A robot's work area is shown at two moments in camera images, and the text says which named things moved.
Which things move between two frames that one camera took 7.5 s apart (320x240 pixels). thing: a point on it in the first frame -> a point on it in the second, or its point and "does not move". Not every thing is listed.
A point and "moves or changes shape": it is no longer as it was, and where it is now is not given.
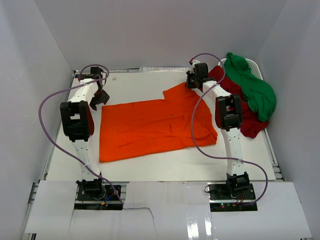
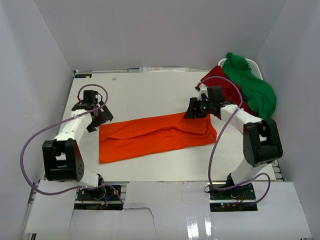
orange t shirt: (132, 129) moves or changes shape
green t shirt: (260, 96) does not move
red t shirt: (251, 124) does not move
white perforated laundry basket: (252, 66) does not move
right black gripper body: (191, 80) -> (203, 105)
